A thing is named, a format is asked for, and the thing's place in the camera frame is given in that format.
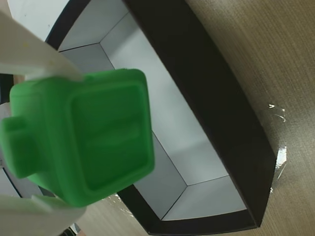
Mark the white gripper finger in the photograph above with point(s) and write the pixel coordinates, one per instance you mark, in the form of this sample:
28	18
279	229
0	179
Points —
32	216
32	54

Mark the green square plastic piece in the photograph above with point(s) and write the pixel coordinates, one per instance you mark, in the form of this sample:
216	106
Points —
81	137

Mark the brown box with white inside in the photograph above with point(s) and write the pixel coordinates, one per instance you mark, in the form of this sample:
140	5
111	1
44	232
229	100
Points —
209	103

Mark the glossy white sheet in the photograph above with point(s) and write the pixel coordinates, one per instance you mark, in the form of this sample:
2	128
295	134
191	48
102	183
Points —
34	17

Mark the clear tape piece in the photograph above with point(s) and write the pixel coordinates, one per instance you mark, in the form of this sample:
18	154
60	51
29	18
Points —
279	113
280	162
120	204

